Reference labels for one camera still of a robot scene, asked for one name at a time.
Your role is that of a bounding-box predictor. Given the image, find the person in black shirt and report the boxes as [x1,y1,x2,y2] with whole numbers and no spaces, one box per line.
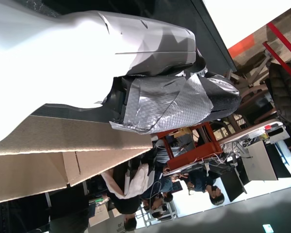
[108,189,143,233]

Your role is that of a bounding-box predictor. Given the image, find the red metal frame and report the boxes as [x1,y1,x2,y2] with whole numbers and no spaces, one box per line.
[262,21,291,83]

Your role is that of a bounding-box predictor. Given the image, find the white device with red button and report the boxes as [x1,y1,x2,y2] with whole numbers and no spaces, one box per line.
[254,122,291,144]

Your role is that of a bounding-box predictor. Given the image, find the person in white shirt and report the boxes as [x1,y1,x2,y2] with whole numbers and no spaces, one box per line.
[101,163,156,198]

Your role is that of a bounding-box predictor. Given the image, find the dark-haired seated person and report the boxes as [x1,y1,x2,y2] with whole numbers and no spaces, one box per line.
[184,167,225,207]

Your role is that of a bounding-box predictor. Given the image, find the black monitor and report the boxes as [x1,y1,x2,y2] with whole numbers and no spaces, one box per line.
[220,171,245,202]

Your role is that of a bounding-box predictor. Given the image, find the orange metal shelf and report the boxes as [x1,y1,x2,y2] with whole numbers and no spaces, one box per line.
[157,122,223,172]

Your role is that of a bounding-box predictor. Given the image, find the black puffer jacket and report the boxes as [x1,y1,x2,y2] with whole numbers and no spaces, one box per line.
[268,62,291,127]

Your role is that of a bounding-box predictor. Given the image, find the open cardboard box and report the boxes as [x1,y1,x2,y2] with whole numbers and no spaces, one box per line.
[0,115,153,204]

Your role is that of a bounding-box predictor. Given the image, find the wooden chair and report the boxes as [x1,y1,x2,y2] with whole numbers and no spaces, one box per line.
[229,52,277,122]

